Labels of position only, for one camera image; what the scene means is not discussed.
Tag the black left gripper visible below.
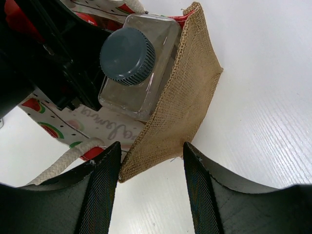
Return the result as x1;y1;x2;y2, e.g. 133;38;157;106
0;0;111;117

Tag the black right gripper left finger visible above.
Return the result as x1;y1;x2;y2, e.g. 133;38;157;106
0;141;121;234

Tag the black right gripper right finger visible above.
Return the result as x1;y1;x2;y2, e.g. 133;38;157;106
183;142;312;234

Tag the canvas watermelon print bag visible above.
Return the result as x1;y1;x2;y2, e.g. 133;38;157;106
19;2;223;185

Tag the red capped bottle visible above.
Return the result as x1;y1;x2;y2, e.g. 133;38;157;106
75;12;98;26

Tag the clear bottle grey cap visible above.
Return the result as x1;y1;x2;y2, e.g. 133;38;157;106
98;14;181;122

